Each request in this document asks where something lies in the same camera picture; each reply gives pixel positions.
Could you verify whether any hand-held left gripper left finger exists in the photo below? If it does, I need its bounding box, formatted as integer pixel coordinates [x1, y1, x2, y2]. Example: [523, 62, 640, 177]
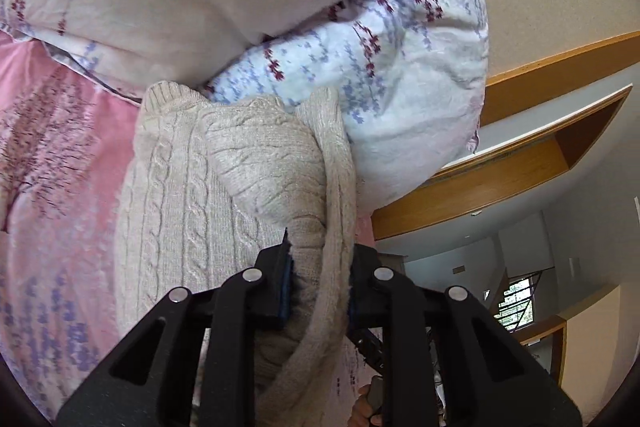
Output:
[56, 227, 296, 427]

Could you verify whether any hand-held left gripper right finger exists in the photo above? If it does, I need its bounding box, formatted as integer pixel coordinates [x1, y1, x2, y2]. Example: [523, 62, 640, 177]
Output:
[347, 243, 583, 427]

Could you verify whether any beige cable-knit sweater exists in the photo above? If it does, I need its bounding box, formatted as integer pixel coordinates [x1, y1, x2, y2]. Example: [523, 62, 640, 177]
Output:
[114, 81, 358, 427]

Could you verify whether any person's right hand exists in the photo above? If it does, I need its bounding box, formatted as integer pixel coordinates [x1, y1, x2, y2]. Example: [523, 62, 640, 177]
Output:
[346, 382, 373, 427]

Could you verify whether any window with grille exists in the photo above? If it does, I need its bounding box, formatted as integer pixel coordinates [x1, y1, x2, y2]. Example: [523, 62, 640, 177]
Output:
[492, 272, 556, 333]

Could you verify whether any wooden headboard shelf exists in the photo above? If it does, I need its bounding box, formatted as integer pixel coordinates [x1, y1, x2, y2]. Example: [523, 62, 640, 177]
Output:
[370, 32, 640, 242]

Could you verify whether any white-blue floral pillow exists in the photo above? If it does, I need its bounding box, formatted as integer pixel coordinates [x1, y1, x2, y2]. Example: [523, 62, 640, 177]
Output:
[202, 0, 491, 215]

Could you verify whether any pink floral bed sheet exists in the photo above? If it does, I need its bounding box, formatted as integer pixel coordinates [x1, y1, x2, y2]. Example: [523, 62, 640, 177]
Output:
[0, 29, 381, 427]

